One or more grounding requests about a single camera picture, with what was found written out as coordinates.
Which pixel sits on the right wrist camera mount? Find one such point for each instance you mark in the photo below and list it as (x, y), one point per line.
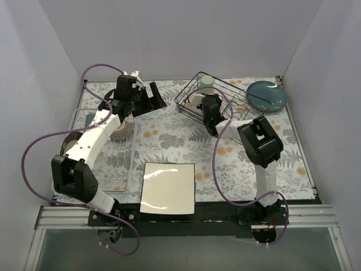
(195, 99)

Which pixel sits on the green cup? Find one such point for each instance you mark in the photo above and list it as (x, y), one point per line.
(206, 85)

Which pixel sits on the white wire dish rack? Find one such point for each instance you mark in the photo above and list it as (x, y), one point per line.
(111, 161)

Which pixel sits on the brown patterned bowl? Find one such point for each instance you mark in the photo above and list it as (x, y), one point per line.
(123, 132)

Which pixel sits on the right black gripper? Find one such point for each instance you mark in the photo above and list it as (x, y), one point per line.
(210, 101)

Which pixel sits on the black wire dish rack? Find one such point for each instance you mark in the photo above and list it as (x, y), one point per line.
(235, 104)

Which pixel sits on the white square plate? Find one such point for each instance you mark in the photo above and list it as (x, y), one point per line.
(168, 189)

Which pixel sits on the teal round plate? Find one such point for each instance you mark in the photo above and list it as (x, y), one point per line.
(266, 96)

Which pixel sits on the grey blue mug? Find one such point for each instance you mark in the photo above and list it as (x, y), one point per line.
(89, 119)

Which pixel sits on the black rimmed round plate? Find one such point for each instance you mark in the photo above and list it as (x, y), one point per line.
(70, 140)

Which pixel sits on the floral table mat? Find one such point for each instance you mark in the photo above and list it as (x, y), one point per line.
(168, 136)

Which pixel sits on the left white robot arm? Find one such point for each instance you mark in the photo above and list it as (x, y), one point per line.
(72, 171)

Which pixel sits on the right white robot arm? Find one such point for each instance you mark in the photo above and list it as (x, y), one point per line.
(263, 148)

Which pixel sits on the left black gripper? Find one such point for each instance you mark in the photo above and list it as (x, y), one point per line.
(145, 99)

